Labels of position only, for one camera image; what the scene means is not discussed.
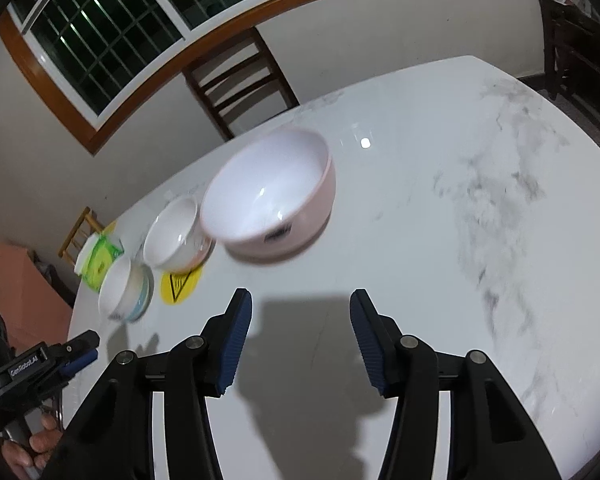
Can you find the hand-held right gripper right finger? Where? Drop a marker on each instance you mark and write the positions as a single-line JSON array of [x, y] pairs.
[[370, 340]]

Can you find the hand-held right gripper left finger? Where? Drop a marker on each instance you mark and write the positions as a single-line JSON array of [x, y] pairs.
[[235, 340]]

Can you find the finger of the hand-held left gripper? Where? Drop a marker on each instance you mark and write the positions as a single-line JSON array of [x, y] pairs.
[[82, 341], [79, 362]]

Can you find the white bowl with blue stripes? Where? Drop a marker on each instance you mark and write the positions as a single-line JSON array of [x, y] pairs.
[[120, 287]]

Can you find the cream ribbed bowl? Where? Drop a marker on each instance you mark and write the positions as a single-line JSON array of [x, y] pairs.
[[172, 230]]

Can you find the pink bowl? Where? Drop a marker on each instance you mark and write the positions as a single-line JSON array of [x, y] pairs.
[[260, 185]]

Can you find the person's left hand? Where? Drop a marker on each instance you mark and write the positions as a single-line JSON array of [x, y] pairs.
[[45, 437]]

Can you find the round yellow warning sticker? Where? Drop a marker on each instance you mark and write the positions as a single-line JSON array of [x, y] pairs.
[[180, 287]]

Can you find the orange cloth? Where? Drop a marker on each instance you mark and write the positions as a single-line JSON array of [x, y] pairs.
[[25, 285]]

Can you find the green tissue pack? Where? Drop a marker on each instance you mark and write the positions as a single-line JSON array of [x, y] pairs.
[[97, 260]]

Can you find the bamboo chair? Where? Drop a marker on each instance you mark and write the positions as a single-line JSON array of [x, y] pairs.
[[80, 235]]

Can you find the small yellow label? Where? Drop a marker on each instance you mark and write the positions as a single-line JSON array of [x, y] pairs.
[[108, 227]]

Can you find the dark wooden slatted chair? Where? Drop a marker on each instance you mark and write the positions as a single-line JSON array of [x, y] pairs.
[[240, 85]]

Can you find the wood-framed barred window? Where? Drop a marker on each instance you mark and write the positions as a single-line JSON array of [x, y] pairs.
[[130, 20]]

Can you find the dark wooden furniture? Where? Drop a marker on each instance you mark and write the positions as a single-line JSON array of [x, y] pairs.
[[580, 50]]

